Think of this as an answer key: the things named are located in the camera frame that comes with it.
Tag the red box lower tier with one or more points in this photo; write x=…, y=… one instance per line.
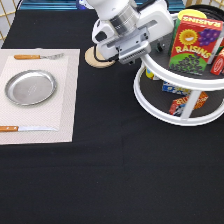
x=178, y=105

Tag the white two-tier lazy Susan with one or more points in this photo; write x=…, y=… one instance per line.
x=197, y=84

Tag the wooden handled fork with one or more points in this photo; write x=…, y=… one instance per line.
x=29, y=57

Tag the round silver metal plate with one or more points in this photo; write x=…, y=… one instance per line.
x=30, y=87

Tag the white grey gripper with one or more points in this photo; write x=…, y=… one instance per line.
x=125, y=30

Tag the beige woven placemat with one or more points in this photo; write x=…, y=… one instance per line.
x=56, y=112

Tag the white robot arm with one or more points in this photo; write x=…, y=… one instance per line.
x=125, y=30

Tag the red raisins box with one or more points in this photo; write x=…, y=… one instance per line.
x=194, y=43

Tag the round wooden coaster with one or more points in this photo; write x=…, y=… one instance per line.
x=94, y=58

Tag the wooden handled knife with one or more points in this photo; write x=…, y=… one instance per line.
x=25, y=128

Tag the red butter box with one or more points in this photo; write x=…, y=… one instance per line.
x=218, y=64

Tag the yellow green can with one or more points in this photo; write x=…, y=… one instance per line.
x=185, y=12

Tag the blue yellow can lower tier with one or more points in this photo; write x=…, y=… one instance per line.
x=167, y=87

